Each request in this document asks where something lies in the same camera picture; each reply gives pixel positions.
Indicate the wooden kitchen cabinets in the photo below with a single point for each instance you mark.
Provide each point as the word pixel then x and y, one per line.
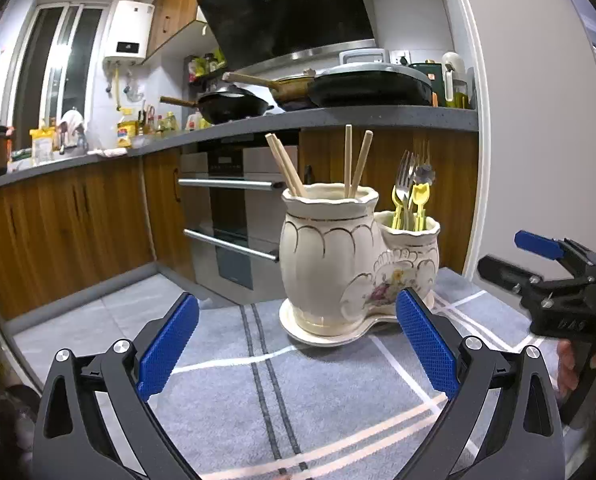
pixel 63 233

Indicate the black range hood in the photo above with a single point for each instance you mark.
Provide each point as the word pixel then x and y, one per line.
pixel 250 32

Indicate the silver fork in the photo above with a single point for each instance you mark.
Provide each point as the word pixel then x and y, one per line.
pixel 405 180

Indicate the cream ceramic utensil holder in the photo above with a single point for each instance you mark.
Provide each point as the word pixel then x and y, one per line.
pixel 343 265

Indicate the kitchen window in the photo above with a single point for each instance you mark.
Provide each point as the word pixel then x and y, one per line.
pixel 55 68

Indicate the gold fork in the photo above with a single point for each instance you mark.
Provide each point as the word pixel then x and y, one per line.
pixel 422 151

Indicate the green yellow tulip spoon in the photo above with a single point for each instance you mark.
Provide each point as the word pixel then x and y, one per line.
pixel 420 197

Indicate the large lidded grey pan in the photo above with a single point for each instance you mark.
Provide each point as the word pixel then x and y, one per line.
pixel 365 77

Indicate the grey striped table cloth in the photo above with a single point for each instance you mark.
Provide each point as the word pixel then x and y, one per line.
pixel 247 402

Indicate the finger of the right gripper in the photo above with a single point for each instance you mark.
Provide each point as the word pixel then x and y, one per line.
pixel 514 279
pixel 539 245

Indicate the black wok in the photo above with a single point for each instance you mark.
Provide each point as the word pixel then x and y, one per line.
pixel 226 104

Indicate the yellow tulip spoon in holder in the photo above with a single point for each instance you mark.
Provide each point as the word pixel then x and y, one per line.
pixel 397 196

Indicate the built-in oven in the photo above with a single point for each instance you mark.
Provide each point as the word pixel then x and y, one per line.
pixel 232 200

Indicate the white water heater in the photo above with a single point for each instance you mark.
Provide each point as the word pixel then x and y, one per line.
pixel 128 34

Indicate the grey kitchen countertop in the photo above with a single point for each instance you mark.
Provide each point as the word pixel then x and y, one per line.
pixel 381 116

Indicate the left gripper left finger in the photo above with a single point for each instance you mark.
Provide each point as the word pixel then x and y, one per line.
pixel 145 363

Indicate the yellow food package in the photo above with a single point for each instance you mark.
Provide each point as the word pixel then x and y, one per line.
pixel 125 133

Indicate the wooden chopstick in holder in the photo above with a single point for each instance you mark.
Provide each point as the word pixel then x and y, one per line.
pixel 348 160

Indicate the brown frying pan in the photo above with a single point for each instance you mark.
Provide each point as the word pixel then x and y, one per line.
pixel 290 93

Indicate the person right hand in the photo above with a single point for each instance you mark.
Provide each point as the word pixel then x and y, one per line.
pixel 567 378

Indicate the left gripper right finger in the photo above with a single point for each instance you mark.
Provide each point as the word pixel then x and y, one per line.
pixel 454 365

